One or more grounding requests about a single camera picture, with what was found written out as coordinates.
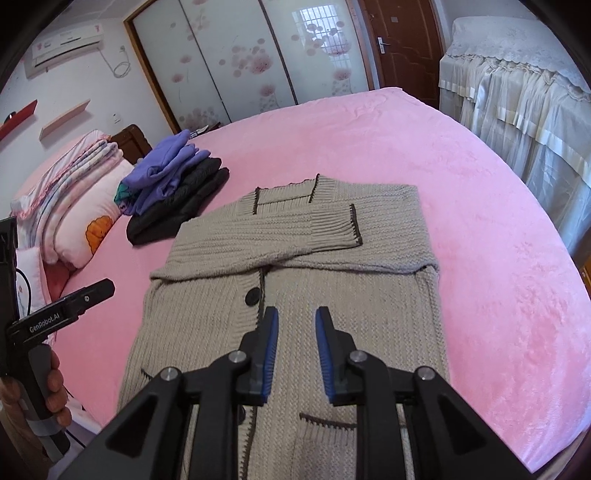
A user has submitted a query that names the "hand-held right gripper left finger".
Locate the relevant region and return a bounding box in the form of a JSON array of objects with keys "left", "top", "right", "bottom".
[{"left": 60, "top": 306, "right": 280, "bottom": 480}]

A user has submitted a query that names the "black cable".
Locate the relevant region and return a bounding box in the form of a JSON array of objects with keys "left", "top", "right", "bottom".
[{"left": 15, "top": 267, "right": 32, "bottom": 320}]

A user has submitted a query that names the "person's left hand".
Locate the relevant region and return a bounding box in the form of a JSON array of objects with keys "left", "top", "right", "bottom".
[{"left": 0, "top": 351, "right": 73, "bottom": 445}]

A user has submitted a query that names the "small pink pillow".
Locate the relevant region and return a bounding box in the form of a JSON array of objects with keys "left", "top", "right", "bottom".
[{"left": 16, "top": 247, "right": 47, "bottom": 324}]

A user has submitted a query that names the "pink bed blanket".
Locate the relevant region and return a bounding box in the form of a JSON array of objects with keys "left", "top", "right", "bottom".
[{"left": 14, "top": 87, "right": 591, "bottom": 476}]

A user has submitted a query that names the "light wooden wall shelf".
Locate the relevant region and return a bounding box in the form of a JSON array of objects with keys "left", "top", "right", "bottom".
[{"left": 39, "top": 98, "right": 92, "bottom": 139}]

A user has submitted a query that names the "grey knit cardigan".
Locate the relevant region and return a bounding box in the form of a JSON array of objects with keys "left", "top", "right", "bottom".
[{"left": 117, "top": 174, "right": 451, "bottom": 480}]

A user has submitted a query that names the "brown wooden door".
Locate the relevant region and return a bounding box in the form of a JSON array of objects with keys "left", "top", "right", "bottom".
[{"left": 360, "top": 0, "right": 446, "bottom": 109}]

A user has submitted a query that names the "folded pastel striped quilt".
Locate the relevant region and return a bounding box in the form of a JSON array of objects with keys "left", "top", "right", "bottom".
[{"left": 10, "top": 130, "right": 123, "bottom": 259}]

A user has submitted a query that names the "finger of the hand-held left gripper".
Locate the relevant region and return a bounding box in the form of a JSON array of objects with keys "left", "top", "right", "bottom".
[{"left": 60, "top": 278, "right": 116, "bottom": 324}]

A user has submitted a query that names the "coiled white wall cable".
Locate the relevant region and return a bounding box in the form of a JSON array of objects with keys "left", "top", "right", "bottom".
[{"left": 102, "top": 46, "right": 132, "bottom": 78}]

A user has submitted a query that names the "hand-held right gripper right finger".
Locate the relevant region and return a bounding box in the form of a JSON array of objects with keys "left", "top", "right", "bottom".
[{"left": 315, "top": 306, "right": 532, "bottom": 480}]

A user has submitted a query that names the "dark wooden headboard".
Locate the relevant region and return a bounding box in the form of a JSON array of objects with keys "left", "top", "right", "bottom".
[{"left": 110, "top": 124, "right": 153, "bottom": 166}]

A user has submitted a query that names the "lace-covered furniture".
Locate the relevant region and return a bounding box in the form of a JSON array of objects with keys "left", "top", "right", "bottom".
[{"left": 438, "top": 16, "right": 591, "bottom": 259}]

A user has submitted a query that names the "red wall shelf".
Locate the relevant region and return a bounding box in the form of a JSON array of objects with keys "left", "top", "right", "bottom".
[{"left": 0, "top": 99, "right": 38, "bottom": 139}]

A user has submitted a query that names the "pink comforter with orange print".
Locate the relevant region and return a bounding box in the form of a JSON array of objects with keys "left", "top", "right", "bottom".
[{"left": 41, "top": 159, "right": 134, "bottom": 268}]

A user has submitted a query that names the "purple folded garment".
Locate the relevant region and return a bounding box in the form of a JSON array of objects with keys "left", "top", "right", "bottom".
[{"left": 121, "top": 130, "right": 212, "bottom": 217}]

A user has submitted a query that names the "teal printed folded garment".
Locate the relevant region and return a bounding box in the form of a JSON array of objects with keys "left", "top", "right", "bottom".
[{"left": 113, "top": 182, "right": 134, "bottom": 214}]

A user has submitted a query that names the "white air conditioner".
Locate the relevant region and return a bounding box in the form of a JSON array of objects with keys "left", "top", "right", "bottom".
[{"left": 24, "top": 21, "right": 103, "bottom": 79}]

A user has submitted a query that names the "black folded garment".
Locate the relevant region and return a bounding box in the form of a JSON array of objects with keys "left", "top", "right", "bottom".
[{"left": 127, "top": 158, "right": 230, "bottom": 246}]

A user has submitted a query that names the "floral sliding door wardrobe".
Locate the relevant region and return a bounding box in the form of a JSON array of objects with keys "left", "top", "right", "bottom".
[{"left": 124, "top": 0, "right": 384, "bottom": 134}]

